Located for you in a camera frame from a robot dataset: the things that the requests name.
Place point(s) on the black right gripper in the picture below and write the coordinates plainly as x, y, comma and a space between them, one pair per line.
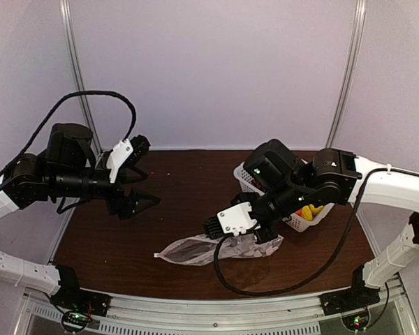
267, 235

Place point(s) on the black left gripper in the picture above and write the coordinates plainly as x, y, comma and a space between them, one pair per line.
125, 208

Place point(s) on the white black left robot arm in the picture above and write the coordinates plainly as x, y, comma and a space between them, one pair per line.
68, 169

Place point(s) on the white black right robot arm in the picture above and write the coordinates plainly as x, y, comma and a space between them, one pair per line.
332, 176

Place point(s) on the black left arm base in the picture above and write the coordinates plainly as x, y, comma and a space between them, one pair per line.
71, 296

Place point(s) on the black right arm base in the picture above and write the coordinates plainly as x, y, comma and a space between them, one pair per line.
355, 297

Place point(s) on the white perforated plastic basket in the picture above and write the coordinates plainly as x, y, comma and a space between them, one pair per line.
301, 219

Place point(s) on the orange toy pumpkin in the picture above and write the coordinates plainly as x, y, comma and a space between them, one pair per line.
303, 212

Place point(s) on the yellow toy banana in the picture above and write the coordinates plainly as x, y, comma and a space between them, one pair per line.
311, 217

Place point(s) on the yellow toy pepper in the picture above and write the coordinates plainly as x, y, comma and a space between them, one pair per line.
316, 210

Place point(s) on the right round circuit board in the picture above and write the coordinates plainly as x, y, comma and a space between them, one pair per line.
356, 322

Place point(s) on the round circuit board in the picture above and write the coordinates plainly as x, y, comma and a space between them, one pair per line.
356, 322
73, 321

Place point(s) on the left round circuit board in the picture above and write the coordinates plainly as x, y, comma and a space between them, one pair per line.
73, 321

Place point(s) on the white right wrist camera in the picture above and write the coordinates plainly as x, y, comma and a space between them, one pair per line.
233, 221

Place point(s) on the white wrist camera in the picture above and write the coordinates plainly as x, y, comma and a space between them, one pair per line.
126, 154
233, 221

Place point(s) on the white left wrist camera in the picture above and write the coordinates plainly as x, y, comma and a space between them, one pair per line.
126, 154

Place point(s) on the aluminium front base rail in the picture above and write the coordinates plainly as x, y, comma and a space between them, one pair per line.
297, 314

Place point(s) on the left aluminium frame post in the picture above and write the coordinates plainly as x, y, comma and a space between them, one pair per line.
67, 22

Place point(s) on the aluminium frame post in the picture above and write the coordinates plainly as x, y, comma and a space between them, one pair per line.
67, 22
357, 32

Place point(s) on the right aluminium frame post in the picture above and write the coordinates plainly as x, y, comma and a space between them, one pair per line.
357, 32

